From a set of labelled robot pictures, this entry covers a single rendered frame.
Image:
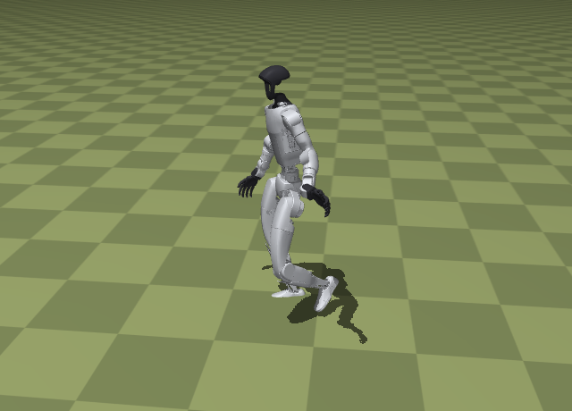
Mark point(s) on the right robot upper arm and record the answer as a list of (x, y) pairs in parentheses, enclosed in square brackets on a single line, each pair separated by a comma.
[(267, 140)]

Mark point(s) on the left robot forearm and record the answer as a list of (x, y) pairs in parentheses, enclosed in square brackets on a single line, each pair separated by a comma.
[(309, 171)]

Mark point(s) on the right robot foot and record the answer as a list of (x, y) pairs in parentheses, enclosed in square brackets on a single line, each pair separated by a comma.
[(286, 293)]

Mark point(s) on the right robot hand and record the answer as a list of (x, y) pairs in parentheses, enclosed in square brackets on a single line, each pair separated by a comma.
[(249, 182)]

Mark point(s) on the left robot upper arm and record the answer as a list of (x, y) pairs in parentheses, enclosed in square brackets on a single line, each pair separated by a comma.
[(293, 122)]

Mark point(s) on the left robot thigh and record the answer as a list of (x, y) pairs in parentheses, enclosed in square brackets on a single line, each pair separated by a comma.
[(282, 230)]

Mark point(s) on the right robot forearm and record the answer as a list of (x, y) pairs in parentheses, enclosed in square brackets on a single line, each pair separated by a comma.
[(263, 163)]

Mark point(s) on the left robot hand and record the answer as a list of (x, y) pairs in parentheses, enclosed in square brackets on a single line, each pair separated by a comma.
[(318, 195)]

